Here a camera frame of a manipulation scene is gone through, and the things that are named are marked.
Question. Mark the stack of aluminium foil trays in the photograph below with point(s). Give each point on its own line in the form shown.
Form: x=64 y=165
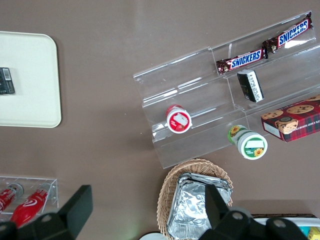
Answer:
x=190 y=205

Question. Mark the black and white wrapped pack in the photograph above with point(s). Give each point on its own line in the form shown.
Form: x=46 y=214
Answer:
x=250 y=86

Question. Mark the teal snack packet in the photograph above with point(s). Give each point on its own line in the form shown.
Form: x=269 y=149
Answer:
x=303 y=228

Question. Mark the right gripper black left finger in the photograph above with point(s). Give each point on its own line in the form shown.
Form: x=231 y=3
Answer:
x=75 y=207

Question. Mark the yellow snack packet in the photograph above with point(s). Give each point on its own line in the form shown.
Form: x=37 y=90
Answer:
x=315 y=234

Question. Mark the red tartan cookie box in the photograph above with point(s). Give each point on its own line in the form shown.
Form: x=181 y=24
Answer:
x=297 y=120

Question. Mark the black wrapped sandwich pack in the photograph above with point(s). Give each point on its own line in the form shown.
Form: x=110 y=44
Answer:
x=6 y=82

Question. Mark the clear acrylic tiered stand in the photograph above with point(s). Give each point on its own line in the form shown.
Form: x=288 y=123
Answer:
x=190 y=82

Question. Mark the red lidded yogurt cup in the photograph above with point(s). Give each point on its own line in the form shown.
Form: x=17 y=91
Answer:
x=179 y=121

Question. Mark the white rectangular snack tray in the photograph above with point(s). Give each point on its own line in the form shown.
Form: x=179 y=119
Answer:
x=260 y=221

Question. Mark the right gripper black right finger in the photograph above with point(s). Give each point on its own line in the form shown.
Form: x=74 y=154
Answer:
x=216 y=210

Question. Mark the Snickers chocolate bar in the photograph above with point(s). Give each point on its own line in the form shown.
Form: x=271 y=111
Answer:
x=243 y=61
x=292 y=33

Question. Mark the cream plastic serving tray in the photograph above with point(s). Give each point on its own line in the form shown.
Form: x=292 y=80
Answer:
x=32 y=100

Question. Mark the clear acrylic bottle rack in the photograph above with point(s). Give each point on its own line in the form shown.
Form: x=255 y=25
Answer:
x=53 y=190

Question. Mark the red Coca-Cola bottle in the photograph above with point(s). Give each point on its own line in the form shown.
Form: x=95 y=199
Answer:
x=6 y=197
x=27 y=206

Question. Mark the wicker basket holding foil trays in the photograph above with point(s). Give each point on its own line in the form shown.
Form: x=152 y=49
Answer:
x=167 y=190

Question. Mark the green sunflower lidded cup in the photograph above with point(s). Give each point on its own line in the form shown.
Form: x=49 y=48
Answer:
x=252 y=147

